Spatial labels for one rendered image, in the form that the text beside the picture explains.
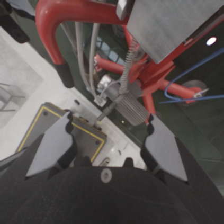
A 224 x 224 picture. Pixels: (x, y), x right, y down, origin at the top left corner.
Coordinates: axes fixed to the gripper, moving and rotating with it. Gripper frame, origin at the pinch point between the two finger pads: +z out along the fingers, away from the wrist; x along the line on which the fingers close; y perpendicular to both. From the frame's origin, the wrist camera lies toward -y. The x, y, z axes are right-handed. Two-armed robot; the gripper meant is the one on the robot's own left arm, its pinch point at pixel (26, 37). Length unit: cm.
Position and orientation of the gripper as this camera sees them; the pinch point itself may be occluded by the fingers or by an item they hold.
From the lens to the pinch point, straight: 35.5
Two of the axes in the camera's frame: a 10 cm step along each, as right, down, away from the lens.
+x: 6.5, -7.1, 2.7
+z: 7.1, 6.9, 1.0
